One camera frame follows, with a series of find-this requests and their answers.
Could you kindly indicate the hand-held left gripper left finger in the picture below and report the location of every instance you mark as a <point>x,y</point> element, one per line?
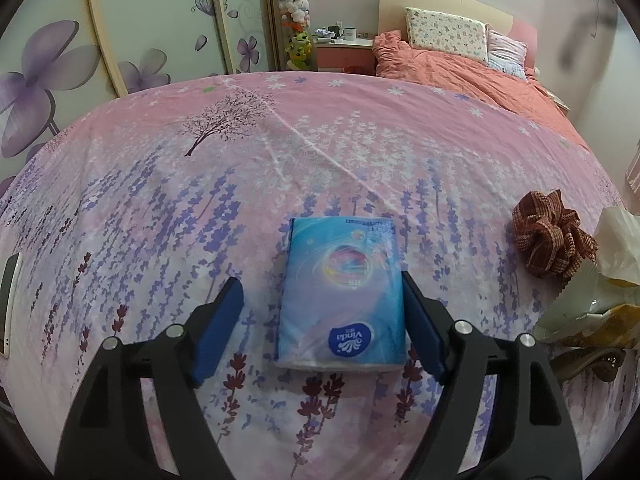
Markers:
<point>220,330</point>

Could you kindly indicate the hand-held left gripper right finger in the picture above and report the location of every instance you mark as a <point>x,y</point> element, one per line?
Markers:
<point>422,325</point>

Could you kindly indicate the blue tissue pack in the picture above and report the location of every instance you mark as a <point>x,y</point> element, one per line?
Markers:
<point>340,300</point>

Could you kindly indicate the red plaid scrunchie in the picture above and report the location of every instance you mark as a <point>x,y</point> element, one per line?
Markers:
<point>550,240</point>

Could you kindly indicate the yellow snack bag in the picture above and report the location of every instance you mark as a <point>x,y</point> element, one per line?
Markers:
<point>595,320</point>

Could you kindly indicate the pink floral printed tablecloth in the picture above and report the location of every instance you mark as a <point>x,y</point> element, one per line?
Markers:
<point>350,160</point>

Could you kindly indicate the white smartphone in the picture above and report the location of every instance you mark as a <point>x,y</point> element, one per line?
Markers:
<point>10,305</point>

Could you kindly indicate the cream crumpled paper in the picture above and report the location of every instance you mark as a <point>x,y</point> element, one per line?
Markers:
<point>620,245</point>

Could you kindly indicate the salmon pink duvet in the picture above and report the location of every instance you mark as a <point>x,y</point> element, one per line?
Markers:
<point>450,72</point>

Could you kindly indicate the pink and white nightstand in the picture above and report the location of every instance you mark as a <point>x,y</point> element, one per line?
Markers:
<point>556,99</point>
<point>345,57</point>

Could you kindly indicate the pink striped pillow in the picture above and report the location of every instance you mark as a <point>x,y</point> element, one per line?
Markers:
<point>505,52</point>

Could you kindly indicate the floral print pillow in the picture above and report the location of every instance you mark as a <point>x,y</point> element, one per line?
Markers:
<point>445,32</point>

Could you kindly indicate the white mug with dark band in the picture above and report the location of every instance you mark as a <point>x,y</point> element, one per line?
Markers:
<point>349,34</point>

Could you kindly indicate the flower print sliding wardrobe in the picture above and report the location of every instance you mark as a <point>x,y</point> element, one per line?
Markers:
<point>150,10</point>

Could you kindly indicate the clear tube of plush toys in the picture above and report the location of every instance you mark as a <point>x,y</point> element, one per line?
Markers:
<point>295,5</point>

